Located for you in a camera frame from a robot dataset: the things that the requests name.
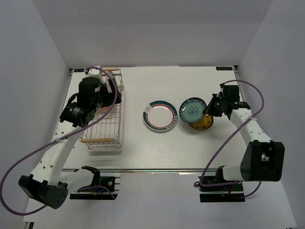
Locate yellow patterned plate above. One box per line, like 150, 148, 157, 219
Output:
189, 114, 214, 131

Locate teal blue patterned plate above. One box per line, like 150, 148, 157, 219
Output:
179, 97, 207, 123

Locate white plate green red rim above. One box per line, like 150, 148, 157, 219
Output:
142, 100, 178, 133

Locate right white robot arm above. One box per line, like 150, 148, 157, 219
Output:
206, 83, 285, 190

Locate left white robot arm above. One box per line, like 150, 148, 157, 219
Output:
18, 76, 121, 209

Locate right blue table label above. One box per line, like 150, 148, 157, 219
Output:
216, 66, 233, 71

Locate white drip tray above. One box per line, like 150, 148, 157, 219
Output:
88, 143, 122, 156

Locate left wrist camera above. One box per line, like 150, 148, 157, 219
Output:
84, 68, 104, 83

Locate wire dish rack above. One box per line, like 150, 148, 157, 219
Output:
80, 68, 124, 147

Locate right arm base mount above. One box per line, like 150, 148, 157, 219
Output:
193, 178, 245, 203

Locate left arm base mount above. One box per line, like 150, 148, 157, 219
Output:
70, 166, 121, 200

